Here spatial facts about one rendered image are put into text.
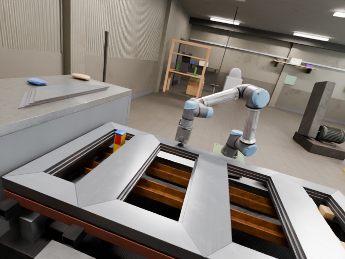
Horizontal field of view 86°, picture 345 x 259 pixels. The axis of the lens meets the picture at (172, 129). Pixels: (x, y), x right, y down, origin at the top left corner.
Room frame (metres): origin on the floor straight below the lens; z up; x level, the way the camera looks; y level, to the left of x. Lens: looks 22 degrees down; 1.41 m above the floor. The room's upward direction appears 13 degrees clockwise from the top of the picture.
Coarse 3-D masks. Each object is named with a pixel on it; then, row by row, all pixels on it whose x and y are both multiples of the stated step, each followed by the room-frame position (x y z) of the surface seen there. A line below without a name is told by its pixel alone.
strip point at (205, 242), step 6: (186, 228) 0.48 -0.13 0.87; (192, 228) 0.49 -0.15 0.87; (192, 234) 0.46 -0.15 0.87; (198, 234) 0.47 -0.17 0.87; (204, 234) 0.47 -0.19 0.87; (210, 234) 0.48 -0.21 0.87; (198, 240) 0.45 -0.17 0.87; (204, 240) 0.45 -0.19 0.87; (210, 240) 0.46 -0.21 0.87; (216, 240) 0.46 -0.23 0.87; (222, 240) 0.47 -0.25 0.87; (198, 246) 0.42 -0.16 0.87; (204, 246) 0.43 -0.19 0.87; (210, 246) 0.43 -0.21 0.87; (216, 246) 0.44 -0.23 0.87; (222, 246) 0.44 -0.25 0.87; (204, 252) 0.41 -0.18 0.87; (210, 252) 0.41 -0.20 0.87
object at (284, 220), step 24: (96, 144) 0.94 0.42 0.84; (144, 168) 0.82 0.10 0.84; (240, 168) 1.01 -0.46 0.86; (24, 192) 0.51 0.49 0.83; (312, 192) 0.93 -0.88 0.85; (96, 216) 0.46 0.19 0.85; (288, 216) 0.66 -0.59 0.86; (336, 216) 0.80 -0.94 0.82; (144, 240) 0.43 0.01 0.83; (288, 240) 0.57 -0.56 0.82
